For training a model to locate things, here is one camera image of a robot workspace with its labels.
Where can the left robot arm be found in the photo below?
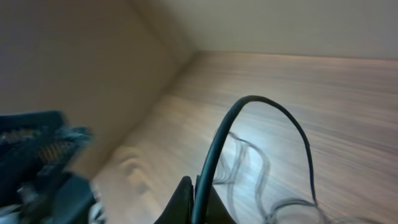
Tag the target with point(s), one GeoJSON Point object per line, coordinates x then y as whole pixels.
{"type": "Point", "coordinates": [36, 187]}

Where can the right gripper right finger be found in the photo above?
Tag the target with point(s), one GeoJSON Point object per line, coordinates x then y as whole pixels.
{"type": "Point", "coordinates": [216, 212]}

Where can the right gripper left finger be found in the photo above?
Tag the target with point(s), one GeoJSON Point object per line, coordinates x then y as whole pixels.
{"type": "Point", "coordinates": [179, 208]}

